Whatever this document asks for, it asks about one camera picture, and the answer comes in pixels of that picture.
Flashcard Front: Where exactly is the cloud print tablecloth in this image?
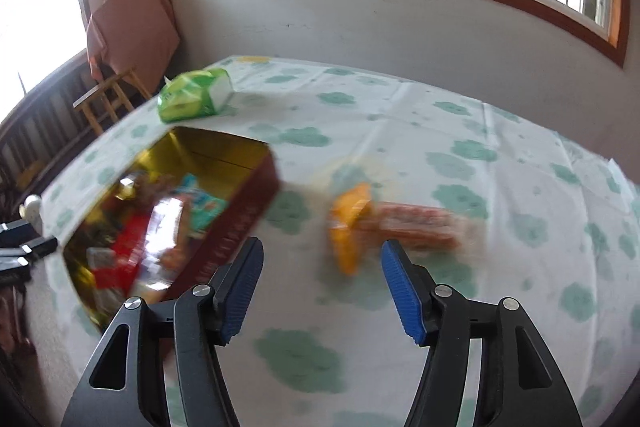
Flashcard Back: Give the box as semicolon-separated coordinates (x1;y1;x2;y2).
30;54;640;427

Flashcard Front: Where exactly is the dark wooden slatted bench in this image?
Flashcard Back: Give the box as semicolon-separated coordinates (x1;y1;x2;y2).
0;49;101;208

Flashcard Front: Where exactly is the orange snack packet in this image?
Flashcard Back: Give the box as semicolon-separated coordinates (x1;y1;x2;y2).
327;183;373;276

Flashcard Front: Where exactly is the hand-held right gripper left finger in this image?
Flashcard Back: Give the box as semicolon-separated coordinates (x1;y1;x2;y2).
61;237;264;427

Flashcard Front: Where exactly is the red snack packet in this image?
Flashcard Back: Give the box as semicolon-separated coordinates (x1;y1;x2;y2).
92;214;151;293

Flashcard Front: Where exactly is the green snack packet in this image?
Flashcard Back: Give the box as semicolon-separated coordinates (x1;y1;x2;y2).
157;68;234;124

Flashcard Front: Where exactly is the maroon tin box gold interior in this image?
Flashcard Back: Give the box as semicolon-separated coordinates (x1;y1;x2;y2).
60;125;281;333

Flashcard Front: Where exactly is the bright side window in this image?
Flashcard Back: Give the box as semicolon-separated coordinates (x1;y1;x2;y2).
0;0;91;122

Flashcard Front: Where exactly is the white round object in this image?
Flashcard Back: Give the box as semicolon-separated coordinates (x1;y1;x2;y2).
21;194;43;233

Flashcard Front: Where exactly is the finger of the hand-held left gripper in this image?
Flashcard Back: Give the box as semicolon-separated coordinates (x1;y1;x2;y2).
0;219;57;283

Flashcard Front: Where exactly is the wooden chair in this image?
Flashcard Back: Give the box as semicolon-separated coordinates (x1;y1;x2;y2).
73;67;151;132

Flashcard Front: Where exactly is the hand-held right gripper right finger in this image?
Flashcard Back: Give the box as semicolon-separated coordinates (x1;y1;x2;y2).
381;239;583;427

